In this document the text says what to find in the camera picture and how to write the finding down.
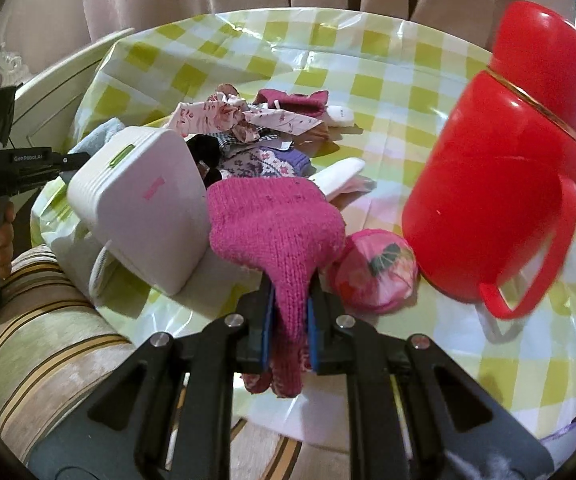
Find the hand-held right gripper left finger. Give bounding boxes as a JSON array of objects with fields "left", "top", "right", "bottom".
[{"left": 87, "top": 278, "right": 276, "bottom": 480}]

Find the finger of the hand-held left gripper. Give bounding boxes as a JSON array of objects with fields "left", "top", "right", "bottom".
[{"left": 57, "top": 151, "right": 92, "bottom": 178}]

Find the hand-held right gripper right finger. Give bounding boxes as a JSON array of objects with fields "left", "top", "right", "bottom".
[{"left": 307, "top": 282, "right": 553, "bottom": 480}]

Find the pink knitted sock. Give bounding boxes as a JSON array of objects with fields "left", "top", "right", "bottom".
[{"left": 207, "top": 177, "right": 346, "bottom": 398}]

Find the light blue cloth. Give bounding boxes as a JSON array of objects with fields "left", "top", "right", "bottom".
[{"left": 70, "top": 117, "right": 124, "bottom": 156}]

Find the white carved furniture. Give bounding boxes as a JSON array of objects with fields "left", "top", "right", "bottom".
[{"left": 0, "top": 27, "right": 136, "bottom": 156}]

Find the white plastic box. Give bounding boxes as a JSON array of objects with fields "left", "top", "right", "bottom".
[{"left": 66, "top": 127, "right": 212, "bottom": 306}]

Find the pink round leaf-print pouch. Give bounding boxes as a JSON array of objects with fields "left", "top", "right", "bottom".
[{"left": 329, "top": 229, "right": 419, "bottom": 315}]

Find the black cloth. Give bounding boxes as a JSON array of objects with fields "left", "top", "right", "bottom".
[{"left": 186, "top": 133, "right": 225, "bottom": 186}]

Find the pink floral cloth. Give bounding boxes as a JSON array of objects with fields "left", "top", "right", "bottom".
[{"left": 165, "top": 85, "right": 325, "bottom": 143}]

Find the purple floral sock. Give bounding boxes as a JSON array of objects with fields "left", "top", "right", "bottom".
[{"left": 220, "top": 145, "right": 313, "bottom": 181}]

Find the striped cushion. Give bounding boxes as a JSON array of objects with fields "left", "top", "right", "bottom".
[{"left": 0, "top": 245, "right": 359, "bottom": 480}]

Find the maroon cloth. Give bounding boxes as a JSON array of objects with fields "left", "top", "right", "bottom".
[{"left": 254, "top": 89, "right": 329, "bottom": 118}]

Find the red thermos flask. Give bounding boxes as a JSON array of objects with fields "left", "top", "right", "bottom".
[{"left": 402, "top": 0, "right": 576, "bottom": 321}]

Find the yellow-green checked tablecloth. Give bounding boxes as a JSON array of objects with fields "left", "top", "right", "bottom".
[{"left": 29, "top": 7, "right": 576, "bottom": 453}]

